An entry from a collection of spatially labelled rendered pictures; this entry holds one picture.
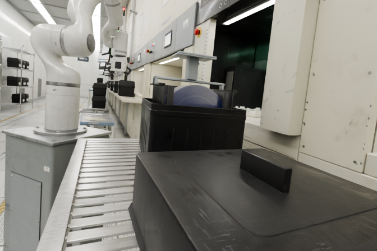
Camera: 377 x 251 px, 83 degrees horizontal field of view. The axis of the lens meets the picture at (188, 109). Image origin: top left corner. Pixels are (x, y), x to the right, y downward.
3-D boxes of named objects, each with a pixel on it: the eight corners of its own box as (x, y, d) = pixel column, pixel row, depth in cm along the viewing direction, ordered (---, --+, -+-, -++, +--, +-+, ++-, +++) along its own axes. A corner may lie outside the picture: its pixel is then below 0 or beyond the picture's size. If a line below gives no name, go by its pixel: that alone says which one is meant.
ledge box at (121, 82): (116, 94, 370) (117, 79, 367) (133, 96, 379) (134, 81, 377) (116, 95, 341) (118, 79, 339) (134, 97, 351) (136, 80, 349)
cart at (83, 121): (78, 139, 357) (79, 111, 353) (110, 139, 380) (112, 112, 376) (74, 157, 270) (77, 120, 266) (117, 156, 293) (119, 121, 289)
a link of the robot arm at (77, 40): (56, 61, 88) (95, 65, 87) (37, 40, 77) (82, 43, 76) (92, -16, 109) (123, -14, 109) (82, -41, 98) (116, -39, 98)
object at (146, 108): (206, 144, 88) (210, 102, 87) (242, 168, 62) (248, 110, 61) (138, 143, 80) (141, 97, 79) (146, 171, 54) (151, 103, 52)
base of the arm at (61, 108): (21, 130, 82) (23, 82, 81) (66, 125, 100) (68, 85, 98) (55, 138, 75) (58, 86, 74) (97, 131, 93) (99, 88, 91)
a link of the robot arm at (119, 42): (110, 50, 140) (124, 51, 139) (111, 29, 139) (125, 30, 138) (115, 52, 148) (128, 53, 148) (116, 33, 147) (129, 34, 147)
